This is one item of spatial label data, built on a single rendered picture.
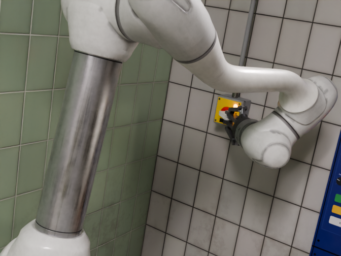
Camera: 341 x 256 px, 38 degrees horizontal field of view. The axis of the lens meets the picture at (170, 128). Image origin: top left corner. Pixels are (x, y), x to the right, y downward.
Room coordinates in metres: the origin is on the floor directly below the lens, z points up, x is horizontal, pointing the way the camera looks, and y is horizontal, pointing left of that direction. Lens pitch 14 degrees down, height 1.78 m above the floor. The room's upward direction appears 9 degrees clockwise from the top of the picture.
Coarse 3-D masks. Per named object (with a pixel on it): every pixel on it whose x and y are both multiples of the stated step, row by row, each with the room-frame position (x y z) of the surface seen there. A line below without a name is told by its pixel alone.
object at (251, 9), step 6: (252, 0) 1.68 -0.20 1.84; (252, 6) 1.68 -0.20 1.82; (252, 12) 1.68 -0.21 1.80; (252, 18) 1.69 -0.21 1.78; (246, 30) 1.68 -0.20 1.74; (246, 36) 1.68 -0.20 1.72; (246, 42) 1.68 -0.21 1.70; (246, 48) 1.68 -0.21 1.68; (240, 60) 1.68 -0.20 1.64; (234, 96) 1.68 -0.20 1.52
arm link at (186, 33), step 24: (120, 0) 0.91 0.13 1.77; (144, 0) 0.84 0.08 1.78; (168, 0) 0.85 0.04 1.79; (192, 0) 0.88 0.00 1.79; (120, 24) 0.92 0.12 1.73; (144, 24) 0.89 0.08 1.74; (168, 24) 0.86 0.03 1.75; (192, 24) 0.88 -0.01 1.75; (168, 48) 0.91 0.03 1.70; (192, 48) 0.91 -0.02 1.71
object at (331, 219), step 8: (336, 168) 1.49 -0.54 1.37; (336, 176) 1.49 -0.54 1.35; (336, 184) 1.49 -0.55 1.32; (336, 192) 1.48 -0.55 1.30; (328, 200) 1.49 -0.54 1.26; (336, 200) 1.48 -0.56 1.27; (328, 208) 1.49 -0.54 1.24; (336, 208) 1.48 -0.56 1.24; (328, 216) 1.49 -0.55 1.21; (336, 216) 1.47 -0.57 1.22; (328, 224) 1.48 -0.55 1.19; (336, 224) 1.47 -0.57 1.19; (336, 232) 1.47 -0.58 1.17
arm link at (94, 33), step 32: (64, 0) 1.00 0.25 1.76; (96, 0) 0.94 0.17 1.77; (96, 32) 0.94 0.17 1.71; (96, 64) 0.95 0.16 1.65; (64, 96) 0.97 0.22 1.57; (96, 96) 0.95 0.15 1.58; (64, 128) 0.94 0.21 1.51; (96, 128) 0.95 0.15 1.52; (64, 160) 0.93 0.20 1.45; (96, 160) 0.96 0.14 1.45; (64, 192) 0.92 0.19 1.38; (32, 224) 0.95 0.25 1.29; (64, 224) 0.92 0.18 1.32
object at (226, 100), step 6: (222, 96) 1.68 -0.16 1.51; (228, 96) 1.69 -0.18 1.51; (222, 102) 1.67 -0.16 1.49; (228, 102) 1.66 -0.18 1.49; (234, 102) 1.65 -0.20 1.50; (240, 102) 1.64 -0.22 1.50; (246, 102) 1.66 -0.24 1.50; (216, 108) 1.68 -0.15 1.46; (216, 114) 1.68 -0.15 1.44; (216, 120) 1.67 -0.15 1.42; (222, 120) 1.66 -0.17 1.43
